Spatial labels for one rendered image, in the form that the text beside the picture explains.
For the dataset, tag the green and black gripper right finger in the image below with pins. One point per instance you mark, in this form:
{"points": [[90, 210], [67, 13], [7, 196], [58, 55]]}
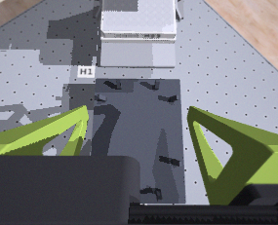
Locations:
{"points": [[254, 159]]}

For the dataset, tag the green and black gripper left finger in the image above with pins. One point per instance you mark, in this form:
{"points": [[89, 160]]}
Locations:
{"points": [[29, 140]]}

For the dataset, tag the white rectangular plate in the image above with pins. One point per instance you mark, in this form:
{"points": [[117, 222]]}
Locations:
{"points": [[138, 21]]}

